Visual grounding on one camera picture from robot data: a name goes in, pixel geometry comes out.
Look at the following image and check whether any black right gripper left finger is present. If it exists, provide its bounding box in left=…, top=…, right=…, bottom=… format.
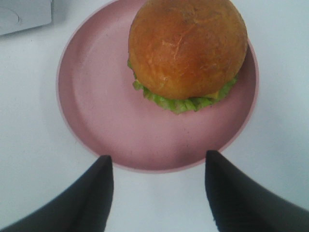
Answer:
left=2, top=156, right=114, bottom=232

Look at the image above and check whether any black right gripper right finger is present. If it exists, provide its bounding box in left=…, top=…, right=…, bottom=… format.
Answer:
left=205, top=150, right=309, bottom=232

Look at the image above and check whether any pink round plate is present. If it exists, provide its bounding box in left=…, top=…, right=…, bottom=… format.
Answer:
left=57, top=0, right=259, bottom=173

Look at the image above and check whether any toy hamburger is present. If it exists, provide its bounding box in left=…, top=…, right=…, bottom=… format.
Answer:
left=127, top=0, right=248, bottom=114

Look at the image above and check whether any round white door button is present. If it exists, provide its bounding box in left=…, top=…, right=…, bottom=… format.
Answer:
left=0, top=7, right=22, bottom=29

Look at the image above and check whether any white microwave oven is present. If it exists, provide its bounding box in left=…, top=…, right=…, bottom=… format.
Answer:
left=0, top=0, right=52, bottom=35

